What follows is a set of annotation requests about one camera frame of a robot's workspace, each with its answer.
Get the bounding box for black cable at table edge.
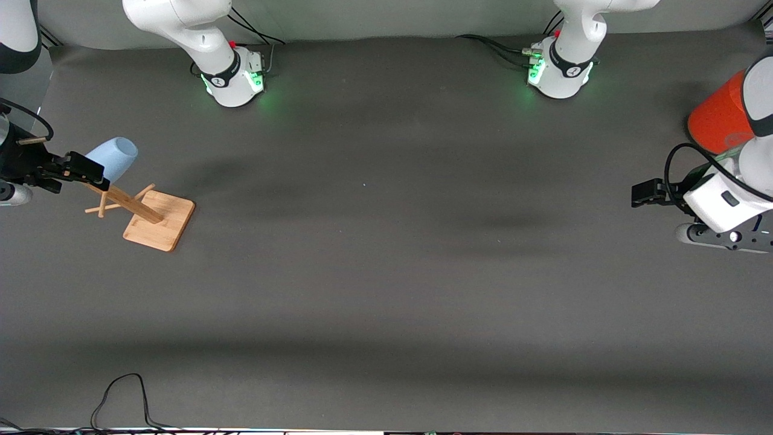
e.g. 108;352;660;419
0;373;224;434

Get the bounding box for black arm base cables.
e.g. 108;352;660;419
226;6;286;76
455;11;565;68

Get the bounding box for wooden cup rack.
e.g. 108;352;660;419
83;181;196;253

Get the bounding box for light blue cup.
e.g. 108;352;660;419
85;137;138;184

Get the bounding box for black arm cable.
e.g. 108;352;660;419
0;98;54;143
664;143;773;203

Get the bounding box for black left arm base cables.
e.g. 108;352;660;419
455;11;565;68

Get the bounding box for orange can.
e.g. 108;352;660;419
687;69;755;155

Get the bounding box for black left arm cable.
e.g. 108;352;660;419
664;143;773;203

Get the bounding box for black right arm base cables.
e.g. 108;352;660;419
226;6;286;76

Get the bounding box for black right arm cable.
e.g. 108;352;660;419
0;98;54;143

